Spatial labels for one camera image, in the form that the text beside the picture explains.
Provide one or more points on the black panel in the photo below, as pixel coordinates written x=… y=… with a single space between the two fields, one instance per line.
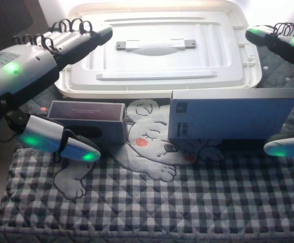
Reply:
x=7 y=17

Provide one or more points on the small purple-top box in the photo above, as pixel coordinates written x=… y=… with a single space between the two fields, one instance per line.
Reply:
x=86 y=112

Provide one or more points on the grey checked bear quilt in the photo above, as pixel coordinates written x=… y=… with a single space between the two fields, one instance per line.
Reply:
x=147 y=197

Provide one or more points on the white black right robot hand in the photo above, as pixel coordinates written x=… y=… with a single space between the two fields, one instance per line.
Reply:
x=281 y=40

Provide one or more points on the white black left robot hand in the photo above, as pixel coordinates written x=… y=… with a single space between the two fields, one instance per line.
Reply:
x=22 y=73

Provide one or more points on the large light blue box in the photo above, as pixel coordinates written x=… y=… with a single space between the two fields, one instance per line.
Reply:
x=233 y=116

